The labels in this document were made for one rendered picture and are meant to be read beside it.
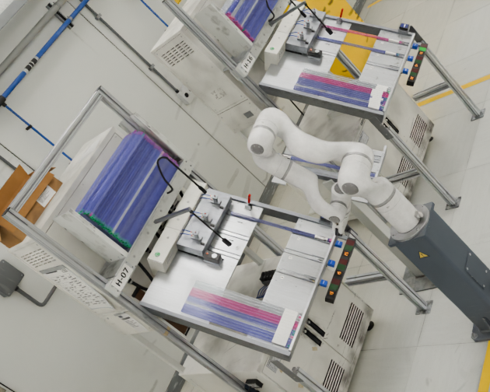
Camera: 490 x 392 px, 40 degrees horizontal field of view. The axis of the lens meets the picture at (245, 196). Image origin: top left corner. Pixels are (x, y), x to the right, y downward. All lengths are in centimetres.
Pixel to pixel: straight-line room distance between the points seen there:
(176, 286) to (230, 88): 134
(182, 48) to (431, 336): 204
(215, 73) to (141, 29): 159
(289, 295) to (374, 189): 65
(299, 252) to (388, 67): 133
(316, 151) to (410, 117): 185
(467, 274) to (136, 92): 299
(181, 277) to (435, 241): 113
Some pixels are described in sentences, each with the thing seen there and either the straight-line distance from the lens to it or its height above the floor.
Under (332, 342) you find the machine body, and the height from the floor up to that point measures 26.
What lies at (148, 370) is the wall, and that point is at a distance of 474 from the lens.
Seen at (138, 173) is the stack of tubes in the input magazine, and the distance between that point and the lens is 309.
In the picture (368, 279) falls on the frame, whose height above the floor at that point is 31.
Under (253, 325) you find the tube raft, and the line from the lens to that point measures 292.
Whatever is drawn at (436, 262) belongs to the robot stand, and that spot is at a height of 52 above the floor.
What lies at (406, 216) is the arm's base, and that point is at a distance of 280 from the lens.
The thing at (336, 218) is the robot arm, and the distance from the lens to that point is 277.
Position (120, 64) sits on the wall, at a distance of 515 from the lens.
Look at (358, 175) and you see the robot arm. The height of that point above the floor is 109.
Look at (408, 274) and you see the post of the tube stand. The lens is 384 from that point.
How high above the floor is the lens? 232
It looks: 23 degrees down
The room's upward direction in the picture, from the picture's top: 48 degrees counter-clockwise
